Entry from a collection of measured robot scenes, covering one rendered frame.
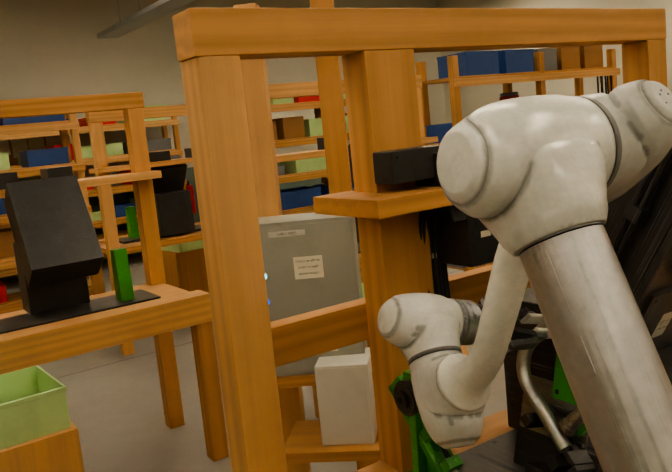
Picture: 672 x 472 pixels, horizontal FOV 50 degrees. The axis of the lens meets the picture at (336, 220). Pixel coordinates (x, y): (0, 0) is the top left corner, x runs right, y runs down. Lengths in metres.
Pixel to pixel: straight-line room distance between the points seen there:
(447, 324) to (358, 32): 0.65
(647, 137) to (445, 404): 0.59
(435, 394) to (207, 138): 0.63
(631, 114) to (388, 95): 0.79
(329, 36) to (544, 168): 0.84
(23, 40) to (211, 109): 9.91
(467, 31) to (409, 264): 0.57
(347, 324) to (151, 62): 10.24
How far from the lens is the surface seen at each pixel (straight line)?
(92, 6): 11.62
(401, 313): 1.33
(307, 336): 1.66
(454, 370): 1.28
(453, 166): 0.84
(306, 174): 9.17
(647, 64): 2.35
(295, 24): 1.53
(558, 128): 0.85
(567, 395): 1.65
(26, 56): 11.26
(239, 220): 1.44
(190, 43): 1.43
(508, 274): 1.16
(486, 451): 1.84
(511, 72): 7.28
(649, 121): 0.94
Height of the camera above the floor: 1.70
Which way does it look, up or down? 7 degrees down
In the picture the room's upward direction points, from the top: 6 degrees counter-clockwise
